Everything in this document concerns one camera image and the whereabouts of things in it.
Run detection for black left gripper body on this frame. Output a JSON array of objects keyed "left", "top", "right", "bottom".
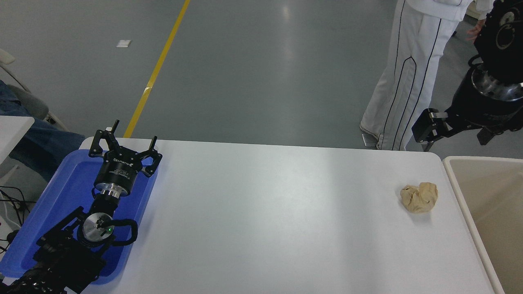
[{"left": 95, "top": 150, "right": 144, "bottom": 193}]

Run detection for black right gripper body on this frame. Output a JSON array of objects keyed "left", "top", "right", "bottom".
[{"left": 447, "top": 75, "right": 523, "bottom": 134}]

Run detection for tan paper ball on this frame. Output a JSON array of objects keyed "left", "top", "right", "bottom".
[{"left": 400, "top": 182, "right": 438, "bottom": 214}]

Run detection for standing person's hand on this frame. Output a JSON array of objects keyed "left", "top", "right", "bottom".
[{"left": 467, "top": 18, "right": 487, "bottom": 42}]

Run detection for blue plastic tray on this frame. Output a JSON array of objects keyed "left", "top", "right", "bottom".
[{"left": 0, "top": 149, "right": 160, "bottom": 285}]

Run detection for standing person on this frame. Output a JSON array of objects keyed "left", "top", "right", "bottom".
[{"left": 360, "top": 0, "right": 495, "bottom": 151}]

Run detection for seated person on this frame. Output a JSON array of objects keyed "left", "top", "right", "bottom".
[{"left": 0, "top": 80, "right": 85, "bottom": 182}]

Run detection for large pale bin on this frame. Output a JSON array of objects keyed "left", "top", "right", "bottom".
[{"left": 443, "top": 156, "right": 523, "bottom": 294}]

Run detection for grey and white chair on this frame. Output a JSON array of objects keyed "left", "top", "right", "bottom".
[{"left": 0, "top": 48, "right": 68, "bottom": 131}]

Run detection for small white side table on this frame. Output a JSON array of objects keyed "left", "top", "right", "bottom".
[{"left": 0, "top": 116, "right": 35, "bottom": 164}]

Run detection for black floor cables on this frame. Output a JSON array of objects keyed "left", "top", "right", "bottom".
[{"left": 0, "top": 186, "right": 29, "bottom": 254}]

